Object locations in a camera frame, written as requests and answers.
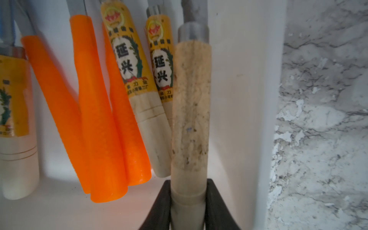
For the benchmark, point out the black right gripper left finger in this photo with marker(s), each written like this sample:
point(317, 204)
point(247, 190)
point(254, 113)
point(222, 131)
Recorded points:
point(159, 217)

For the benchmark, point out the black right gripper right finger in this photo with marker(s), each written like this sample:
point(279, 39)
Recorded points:
point(217, 215)

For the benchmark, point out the white plastic storage tray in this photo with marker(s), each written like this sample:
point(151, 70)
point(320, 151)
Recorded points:
point(247, 42)

